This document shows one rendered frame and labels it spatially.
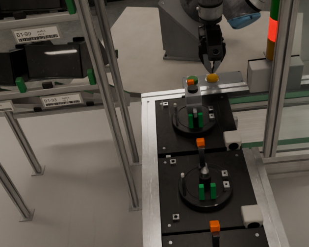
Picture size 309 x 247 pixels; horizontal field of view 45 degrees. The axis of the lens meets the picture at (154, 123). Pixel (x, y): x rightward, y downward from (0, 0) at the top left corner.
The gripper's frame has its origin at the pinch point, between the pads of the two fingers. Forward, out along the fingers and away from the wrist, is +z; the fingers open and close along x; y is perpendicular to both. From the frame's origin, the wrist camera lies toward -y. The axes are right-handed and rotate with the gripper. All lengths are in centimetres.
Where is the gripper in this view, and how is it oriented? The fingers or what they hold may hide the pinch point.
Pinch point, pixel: (212, 71)
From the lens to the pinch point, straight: 132.0
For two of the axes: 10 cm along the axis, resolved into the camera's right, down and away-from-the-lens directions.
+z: 1.2, 7.2, 6.8
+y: -0.3, -6.8, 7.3
